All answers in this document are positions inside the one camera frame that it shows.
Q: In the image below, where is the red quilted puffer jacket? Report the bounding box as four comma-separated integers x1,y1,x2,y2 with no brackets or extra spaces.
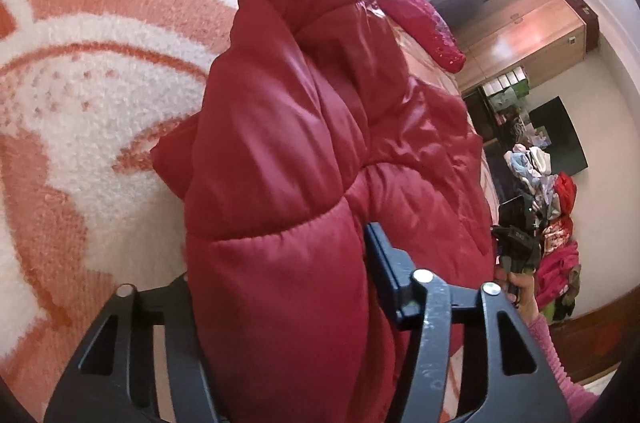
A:
152,0,494,422

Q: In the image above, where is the pile of colourful clothes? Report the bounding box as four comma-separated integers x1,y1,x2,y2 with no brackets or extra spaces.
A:
503,144,582,325

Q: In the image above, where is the person's right hand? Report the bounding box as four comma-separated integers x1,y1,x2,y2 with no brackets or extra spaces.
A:
494,266,539,327

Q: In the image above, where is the black television screen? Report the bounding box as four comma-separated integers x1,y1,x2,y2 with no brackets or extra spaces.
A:
529,97,588,176

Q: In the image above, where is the dark cluttered side table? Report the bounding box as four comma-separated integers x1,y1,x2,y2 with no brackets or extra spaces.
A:
463,69,528,203

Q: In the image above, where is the wooden wardrobe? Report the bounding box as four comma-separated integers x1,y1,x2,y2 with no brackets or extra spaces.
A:
454,0,600,93

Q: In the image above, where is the orange white floral blanket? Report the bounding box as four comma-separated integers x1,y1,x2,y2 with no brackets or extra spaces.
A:
0,0,501,423

